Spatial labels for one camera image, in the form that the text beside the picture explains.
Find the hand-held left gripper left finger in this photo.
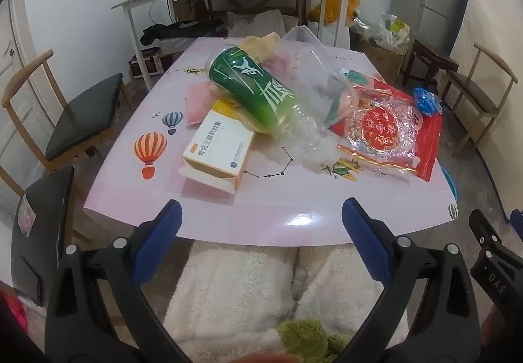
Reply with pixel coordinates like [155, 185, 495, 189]
[44, 199, 193, 363]

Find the green printed plastic cup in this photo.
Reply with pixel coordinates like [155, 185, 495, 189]
[204, 45, 323, 142]

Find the blue wrapper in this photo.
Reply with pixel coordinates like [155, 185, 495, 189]
[412, 87, 443, 116]

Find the clear plastic container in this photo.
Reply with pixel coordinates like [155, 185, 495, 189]
[276, 25, 360, 130]

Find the white sack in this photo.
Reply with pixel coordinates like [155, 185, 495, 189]
[227, 9, 284, 37]

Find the brown cardboard box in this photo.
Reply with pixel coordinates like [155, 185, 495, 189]
[172, 0, 207, 22]

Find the dark wooden stool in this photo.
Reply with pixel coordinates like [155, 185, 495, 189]
[401, 39, 460, 90]

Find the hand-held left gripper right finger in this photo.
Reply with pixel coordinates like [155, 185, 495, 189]
[342, 197, 481, 363]

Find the black clothing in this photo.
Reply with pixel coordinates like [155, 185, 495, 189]
[140, 20, 227, 47]

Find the red clear plastic package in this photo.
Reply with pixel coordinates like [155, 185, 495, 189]
[327, 83, 444, 183]

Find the green plush trim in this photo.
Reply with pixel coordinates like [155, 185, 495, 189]
[278, 320, 352, 363]

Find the white panel blue edge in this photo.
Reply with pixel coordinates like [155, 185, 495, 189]
[448, 0, 523, 167]

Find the large cardboard box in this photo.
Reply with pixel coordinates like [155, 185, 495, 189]
[355, 38, 405, 79]

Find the yellow plastic bag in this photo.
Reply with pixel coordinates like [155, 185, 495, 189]
[308, 0, 361, 26]

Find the red pink cloth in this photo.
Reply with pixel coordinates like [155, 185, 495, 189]
[0, 289, 27, 347]

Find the beige crumpled paper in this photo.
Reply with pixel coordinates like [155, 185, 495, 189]
[244, 33, 282, 61]

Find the white orange medicine box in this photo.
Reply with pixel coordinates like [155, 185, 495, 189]
[178, 107, 256, 194]

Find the wooden chair black seat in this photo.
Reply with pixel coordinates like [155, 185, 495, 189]
[1, 49, 133, 184]
[443, 42, 513, 155]

